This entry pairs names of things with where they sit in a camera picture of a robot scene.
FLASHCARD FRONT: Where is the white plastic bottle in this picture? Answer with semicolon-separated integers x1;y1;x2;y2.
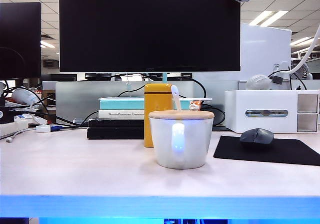
11;87;41;106

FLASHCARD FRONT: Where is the white tissue box organizer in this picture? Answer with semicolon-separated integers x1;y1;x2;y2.
224;90;320;134

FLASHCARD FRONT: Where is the white partition board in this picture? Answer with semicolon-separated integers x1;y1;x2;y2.
239;23;293;82

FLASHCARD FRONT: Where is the black mouse pad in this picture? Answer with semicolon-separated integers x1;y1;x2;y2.
213;135;320;166

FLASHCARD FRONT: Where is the white ceramic mug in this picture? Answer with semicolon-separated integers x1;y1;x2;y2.
148;116;215;170

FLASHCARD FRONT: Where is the small black computer monitor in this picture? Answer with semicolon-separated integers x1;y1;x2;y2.
0;2;42;79

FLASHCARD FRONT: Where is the black computer mouse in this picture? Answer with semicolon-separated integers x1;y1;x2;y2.
239;128;275;145

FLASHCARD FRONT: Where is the black flat box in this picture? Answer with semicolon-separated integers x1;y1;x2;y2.
86;127;145;140

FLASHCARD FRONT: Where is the black looped cable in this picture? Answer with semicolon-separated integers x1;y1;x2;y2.
201;104;226;127

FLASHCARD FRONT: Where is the white book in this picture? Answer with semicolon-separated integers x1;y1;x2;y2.
97;109;145;120

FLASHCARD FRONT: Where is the white cable with plug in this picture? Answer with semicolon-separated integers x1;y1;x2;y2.
4;129;29;143

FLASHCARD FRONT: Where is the white power strip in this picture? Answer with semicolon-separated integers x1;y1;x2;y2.
0;120;29;138

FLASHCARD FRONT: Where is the yellow thermos bottle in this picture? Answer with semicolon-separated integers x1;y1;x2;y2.
143;83;173;148

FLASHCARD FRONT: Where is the black monitor cable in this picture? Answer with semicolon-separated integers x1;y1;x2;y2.
117;76;207;100

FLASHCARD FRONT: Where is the teal hardcover book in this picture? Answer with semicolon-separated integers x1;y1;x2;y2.
98;97;213;111

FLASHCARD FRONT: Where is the white ceramic spoon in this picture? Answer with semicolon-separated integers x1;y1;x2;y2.
170;85;183;113

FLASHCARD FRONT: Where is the wooden mug lid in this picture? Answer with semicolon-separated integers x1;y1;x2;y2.
148;110;215;121

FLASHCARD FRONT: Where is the stack of books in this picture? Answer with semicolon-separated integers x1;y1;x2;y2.
54;81;241;125

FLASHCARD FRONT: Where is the large black computer monitor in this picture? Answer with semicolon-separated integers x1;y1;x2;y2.
58;0;241;73

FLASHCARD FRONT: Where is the white textured ball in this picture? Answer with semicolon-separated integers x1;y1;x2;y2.
246;74;273;91

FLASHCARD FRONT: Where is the white desk fan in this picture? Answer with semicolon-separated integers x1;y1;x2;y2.
291;62;313;81

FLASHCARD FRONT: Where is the black desk cable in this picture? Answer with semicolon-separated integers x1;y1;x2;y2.
8;110;89;129

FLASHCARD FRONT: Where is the white usb adapter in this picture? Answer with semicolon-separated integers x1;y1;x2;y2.
35;125;53;133

